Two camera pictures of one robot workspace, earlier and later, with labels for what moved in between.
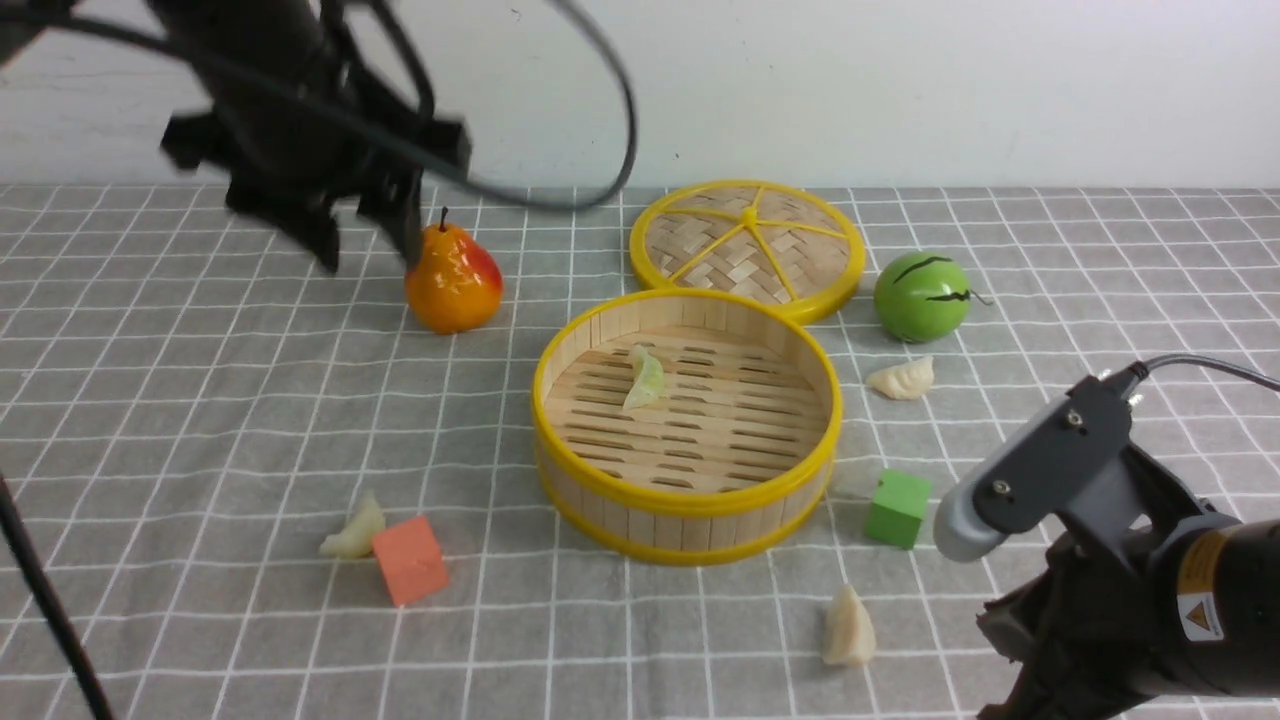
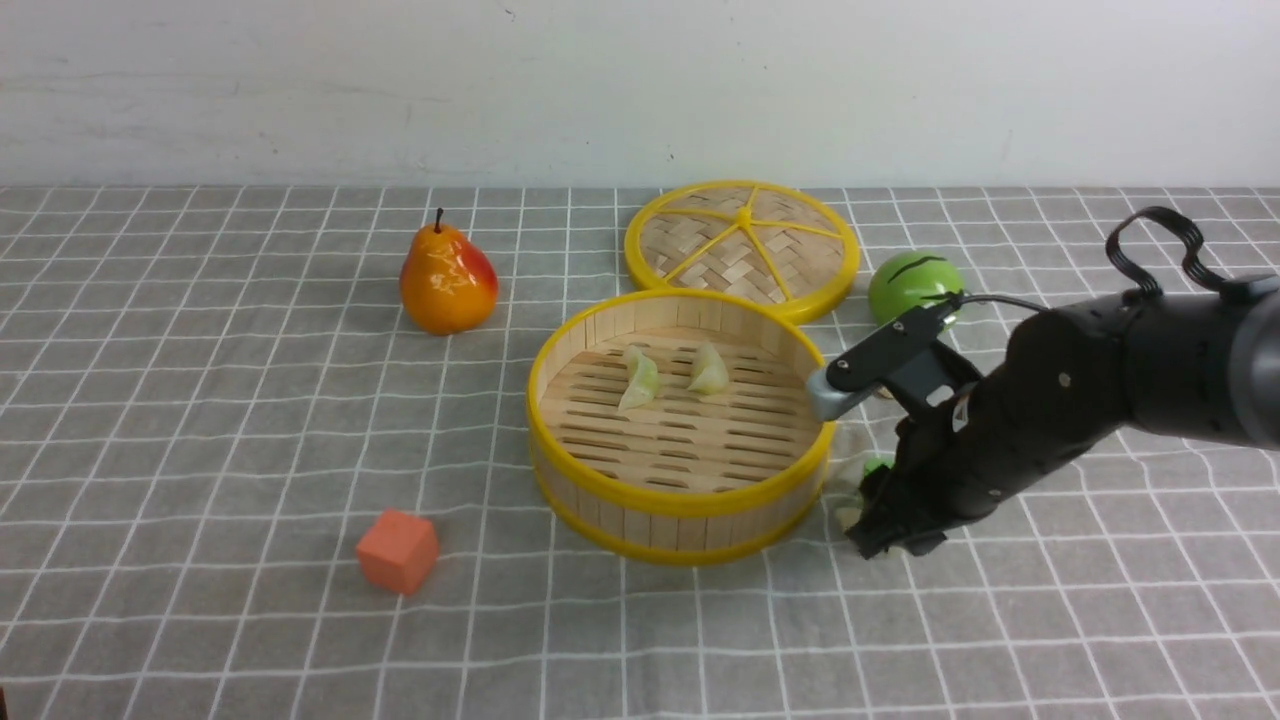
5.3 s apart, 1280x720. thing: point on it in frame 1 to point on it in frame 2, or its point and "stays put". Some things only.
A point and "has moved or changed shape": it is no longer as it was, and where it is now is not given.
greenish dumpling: x=648 y=380 stays put
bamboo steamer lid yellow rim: x=775 y=242 stays put
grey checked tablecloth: x=262 y=489 stays put
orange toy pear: x=453 y=286 stays put
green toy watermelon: x=922 y=297 stays put
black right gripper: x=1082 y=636 to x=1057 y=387
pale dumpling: x=357 y=540 to x=710 y=373
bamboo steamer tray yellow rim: x=684 y=426 stays put
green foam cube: x=898 y=505 has moved or changed shape
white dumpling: x=850 y=637 to x=848 y=516
